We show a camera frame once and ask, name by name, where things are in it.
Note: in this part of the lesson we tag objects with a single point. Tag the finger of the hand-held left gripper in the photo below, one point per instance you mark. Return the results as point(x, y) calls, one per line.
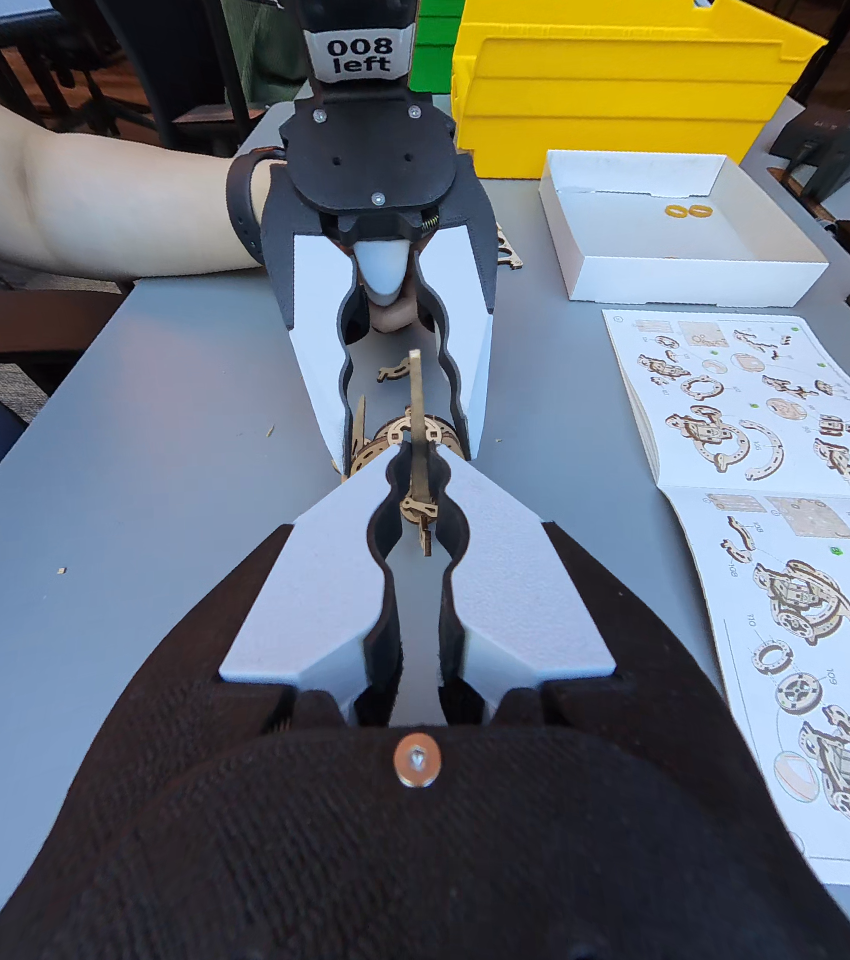
point(316, 322)
point(466, 330)

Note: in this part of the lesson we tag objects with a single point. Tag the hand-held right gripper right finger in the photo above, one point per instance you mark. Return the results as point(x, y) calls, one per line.
point(522, 592)

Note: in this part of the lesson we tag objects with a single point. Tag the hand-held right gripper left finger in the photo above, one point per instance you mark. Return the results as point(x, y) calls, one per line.
point(312, 592)

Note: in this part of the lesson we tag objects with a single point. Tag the thin wooden stick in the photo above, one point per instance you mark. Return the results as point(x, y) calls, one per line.
point(417, 390)

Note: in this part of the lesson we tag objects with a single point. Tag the round wooden wheel assembly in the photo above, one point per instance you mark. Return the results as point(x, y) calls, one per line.
point(387, 435)

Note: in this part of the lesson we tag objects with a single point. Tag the small wooden hook part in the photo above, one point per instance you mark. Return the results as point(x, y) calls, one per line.
point(419, 508)

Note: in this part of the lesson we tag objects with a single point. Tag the person's left forearm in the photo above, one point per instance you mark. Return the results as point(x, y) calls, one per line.
point(95, 202)

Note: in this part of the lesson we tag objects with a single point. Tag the person's left hand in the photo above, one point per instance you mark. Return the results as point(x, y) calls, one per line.
point(391, 316)

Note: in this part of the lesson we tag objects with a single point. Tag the small flat wooden piece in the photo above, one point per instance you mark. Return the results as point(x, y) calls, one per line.
point(395, 371)

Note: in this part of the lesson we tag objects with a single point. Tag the curved wooden sliver piece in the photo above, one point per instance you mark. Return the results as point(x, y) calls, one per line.
point(358, 431)

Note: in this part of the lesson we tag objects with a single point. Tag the green plastic bin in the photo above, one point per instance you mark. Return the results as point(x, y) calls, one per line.
point(432, 45)

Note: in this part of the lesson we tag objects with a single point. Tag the black wristwatch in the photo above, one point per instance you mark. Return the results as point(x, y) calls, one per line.
point(239, 202)

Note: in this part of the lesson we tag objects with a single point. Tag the white cardboard box tray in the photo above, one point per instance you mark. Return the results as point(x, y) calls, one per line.
point(695, 277)

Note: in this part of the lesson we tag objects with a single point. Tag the yellow plastic bin stack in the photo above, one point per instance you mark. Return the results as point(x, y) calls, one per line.
point(620, 97)

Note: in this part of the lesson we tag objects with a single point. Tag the open instruction booklet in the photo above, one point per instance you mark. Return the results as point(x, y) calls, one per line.
point(732, 420)

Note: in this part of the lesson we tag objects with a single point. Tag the dark chair armrest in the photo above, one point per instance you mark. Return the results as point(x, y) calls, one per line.
point(27, 322)

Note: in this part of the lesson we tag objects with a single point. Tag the black desk device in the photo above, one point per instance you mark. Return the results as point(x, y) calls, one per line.
point(837, 142)

